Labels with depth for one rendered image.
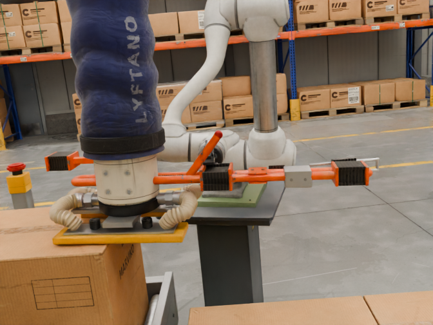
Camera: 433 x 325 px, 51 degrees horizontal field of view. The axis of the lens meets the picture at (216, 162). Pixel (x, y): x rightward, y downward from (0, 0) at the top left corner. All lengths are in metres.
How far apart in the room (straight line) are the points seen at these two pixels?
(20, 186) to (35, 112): 8.23
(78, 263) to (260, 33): 1.07
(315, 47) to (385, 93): 1.85
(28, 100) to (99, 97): 8.99
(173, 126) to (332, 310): 0.81
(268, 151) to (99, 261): 0.97
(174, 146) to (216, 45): 0.43
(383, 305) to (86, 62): 1.19
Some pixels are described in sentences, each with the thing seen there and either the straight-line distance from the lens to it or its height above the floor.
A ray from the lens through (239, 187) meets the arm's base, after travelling 2.02.
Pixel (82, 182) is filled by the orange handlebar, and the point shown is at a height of 1.09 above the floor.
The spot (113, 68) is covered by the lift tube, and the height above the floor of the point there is 1.38.
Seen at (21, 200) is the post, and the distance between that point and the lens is 1.95.
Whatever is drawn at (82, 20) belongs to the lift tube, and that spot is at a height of 1.50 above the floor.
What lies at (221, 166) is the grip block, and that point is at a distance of 1.27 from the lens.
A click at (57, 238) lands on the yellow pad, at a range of 1.25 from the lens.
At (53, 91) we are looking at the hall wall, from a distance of 10.05.
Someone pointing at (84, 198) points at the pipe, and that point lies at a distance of 1.32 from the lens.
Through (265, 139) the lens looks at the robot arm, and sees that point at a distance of 1.89.
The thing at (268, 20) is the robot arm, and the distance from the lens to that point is 1.77.
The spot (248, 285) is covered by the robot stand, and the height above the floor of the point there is 0.37.
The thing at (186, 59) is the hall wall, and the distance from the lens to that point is 9.68.
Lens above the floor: 1.41
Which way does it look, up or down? 14 degrees down
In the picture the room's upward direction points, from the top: 5 degrees counter-clockwise
